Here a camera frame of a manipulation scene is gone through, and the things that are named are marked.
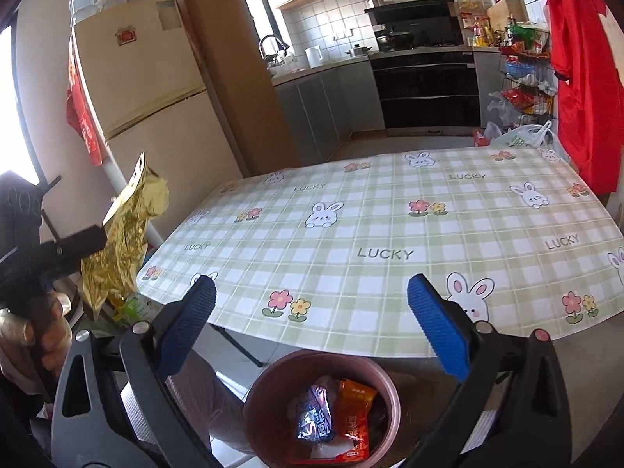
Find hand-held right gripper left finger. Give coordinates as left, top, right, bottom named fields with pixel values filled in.
left=51, top=274, right=220, bottom=468

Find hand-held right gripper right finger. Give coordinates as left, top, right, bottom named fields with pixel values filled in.
left=407, top=273, right=573, bottom=468

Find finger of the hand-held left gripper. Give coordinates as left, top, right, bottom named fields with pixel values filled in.
left=36, top=225, right=108, bottom=267

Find gold foil wrapper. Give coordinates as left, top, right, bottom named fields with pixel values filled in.
left=80, top=152, right=170, bottom=314

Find orange snack packet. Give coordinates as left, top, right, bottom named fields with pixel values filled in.
left=334, top=379, right=379, bottom=464

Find crushed blue drink can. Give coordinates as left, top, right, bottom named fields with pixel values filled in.
left=292, top=384, right=333, bottom=444

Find person's left hand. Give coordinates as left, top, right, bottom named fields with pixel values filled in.
left=0, top=296, right=75, bottom=397

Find black table leg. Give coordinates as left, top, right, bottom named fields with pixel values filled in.
left=214, top=324, right=265, bottom=369

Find window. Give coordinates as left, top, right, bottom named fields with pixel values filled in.
left=0, top=24, right=40, bottom=186

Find red hanging banner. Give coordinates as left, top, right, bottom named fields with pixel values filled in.
left=66, top=41, right=105, bottom=167

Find checked bunny tablecloth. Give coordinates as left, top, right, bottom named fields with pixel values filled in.
left=138, top=147, right=624, bottom=359

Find cream refrigerator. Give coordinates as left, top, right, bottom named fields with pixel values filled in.
left=72, top=0, right=245, bottom=254

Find white green shopping bag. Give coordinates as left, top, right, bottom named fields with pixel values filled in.
left=490, top=121, right=557, bottom=150

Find clear plastic bag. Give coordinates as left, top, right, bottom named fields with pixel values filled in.
left=487, top=92, right=510, bottom=125

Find black oven stove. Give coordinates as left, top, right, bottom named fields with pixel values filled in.
left=368, top=46, right=483, bottom=136

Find white storage box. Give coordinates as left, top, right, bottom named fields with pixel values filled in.
left=68, top=0, right=98, bottom=23

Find grey lower kitchen cabinets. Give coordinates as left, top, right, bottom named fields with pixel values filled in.
left=273, top=61, right=386, bottom=167

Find paper fridge calendar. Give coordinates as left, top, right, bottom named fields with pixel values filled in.
left=156, top=0, right=181, bottom=30

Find red apron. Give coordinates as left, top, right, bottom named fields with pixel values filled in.
left=539, top=0, right=624, bottom=196

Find steel kitchen faucet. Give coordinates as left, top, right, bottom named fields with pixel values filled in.
left=258, top=35, right=291, bottom=66

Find black wok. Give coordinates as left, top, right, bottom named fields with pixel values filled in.
left=375, top=29, right=415, bottom=52

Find row of condiment bottles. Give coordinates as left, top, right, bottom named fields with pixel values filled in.
left=461, top=0, right=530, bottom=50

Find black range hood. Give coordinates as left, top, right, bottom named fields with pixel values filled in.
left=365, top=0, right=464, bottom=52

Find black wire storage rack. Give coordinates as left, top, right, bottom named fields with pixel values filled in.
left=500, top=24, right=557, bottom=130

